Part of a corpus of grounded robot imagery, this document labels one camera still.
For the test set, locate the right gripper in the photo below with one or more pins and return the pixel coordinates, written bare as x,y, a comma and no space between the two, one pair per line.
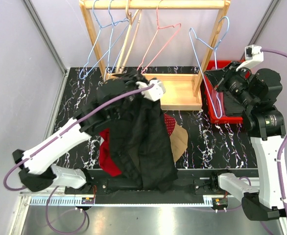
216,77

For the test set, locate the pink garment in bin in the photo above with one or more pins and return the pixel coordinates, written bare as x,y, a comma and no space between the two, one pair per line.
218,103

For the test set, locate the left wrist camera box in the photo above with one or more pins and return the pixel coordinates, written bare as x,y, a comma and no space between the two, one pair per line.
153,90

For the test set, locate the red plastic bin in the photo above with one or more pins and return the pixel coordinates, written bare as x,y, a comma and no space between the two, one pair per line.
213,119

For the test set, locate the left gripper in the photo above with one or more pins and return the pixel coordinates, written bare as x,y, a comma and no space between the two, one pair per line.
134,78

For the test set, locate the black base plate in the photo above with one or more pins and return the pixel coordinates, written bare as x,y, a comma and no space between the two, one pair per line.
192,188

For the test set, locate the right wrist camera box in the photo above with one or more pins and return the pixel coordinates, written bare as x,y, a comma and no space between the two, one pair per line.
253,56

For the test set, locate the black marble mat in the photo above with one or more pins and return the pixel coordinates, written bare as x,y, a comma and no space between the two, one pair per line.
209,145

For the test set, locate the dark grey striped shirt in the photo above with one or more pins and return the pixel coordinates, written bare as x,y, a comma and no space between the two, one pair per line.
232,107

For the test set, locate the tan pleated skirt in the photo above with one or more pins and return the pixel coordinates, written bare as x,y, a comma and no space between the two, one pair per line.
179,142

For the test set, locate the red polka dot skirt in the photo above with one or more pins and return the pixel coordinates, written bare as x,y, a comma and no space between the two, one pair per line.
170,123

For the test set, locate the red pleated skirt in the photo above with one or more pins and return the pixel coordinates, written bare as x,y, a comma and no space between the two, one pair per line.
105,161

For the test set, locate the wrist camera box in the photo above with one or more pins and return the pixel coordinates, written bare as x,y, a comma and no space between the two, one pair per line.
153,90
253,56

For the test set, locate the wooden clothes rack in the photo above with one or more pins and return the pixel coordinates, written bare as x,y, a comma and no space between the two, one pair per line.
183,90

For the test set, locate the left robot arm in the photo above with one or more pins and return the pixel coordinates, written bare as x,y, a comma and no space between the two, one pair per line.
114,100

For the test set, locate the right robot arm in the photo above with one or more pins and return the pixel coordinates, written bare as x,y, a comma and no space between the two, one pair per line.
257,94

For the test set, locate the black skirt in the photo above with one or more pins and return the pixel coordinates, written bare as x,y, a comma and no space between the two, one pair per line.
139,143

